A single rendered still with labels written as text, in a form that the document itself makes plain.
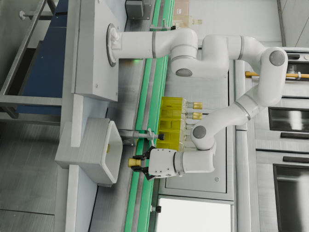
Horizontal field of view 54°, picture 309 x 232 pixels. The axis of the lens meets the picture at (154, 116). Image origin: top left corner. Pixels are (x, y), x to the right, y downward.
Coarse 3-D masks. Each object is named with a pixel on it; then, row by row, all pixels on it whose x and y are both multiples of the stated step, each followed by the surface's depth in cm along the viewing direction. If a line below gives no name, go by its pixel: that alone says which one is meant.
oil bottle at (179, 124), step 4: (160, 120) 139; (164, 120) 139; (168, 120) 139; (172, 120) 139; (176, 120) 139; (180, 120) 139; (184, 120) 139; (160, 124) 138; (164, 124) 138; (168, 124) 138; (172, 124) 138; (176, 124) 138; (180, 124) 138; (184, 124) 138; (164, 128) 138; (168, 128) 138; (172, 128) 137; (176, 128) 137; (180, 128) 137; (184, 128) 137
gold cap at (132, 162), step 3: (129, 159) 113; (132, 159) 113; (135, 159) 113; (138, 159) 113; (129, 162) 112; (132, 162) 112; (135, 162) 112; (138, 162) 112; (129, 165) 112; (132, 165) 112; (135, 165) 112; (138, 165) 112
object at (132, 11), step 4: (128, 0) 151; (132, 0) 151; (136, 0) 151; (140, 0) 151; (128, 4) 150; (132, 4) 150; (136, 4) 149; (140, 4) 149; (128, 8) 152; (132, 8) 152; (136, 8) 151; (140, 8) 151; (128, 12) 154; (132, 12) 154; (136, 12) 154; (140, 12) 153; (128, 16) 156; (132, 16) 156; (136, 16) 156; (140, 16) 155
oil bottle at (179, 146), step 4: (156, 140) 134; (160, 140) 134; (164, 140) 134; (156, 144) 134; (160, 144) 133; (164, 144) 133; (168, 144) 133; (172, 144) 133; (176, 144) 133; (180, 144) 133; (160, 148) 132; (164, 148) 132; (168, 148) 132; (172, 148) 132; (176, 148) 132; (180, 148) 132; (184, 148) 133
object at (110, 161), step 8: (112, 128) 111; (112, 136) 116; (104, 144) 102; (112, 144) 123; (120, 144) 123; (104, 152) 100; (112, 152) 122; (120, 152) 122; (104, 160) 99; (112, 160) 121; (104, 168) 101; (112, 168) 119; (112, 176) 110
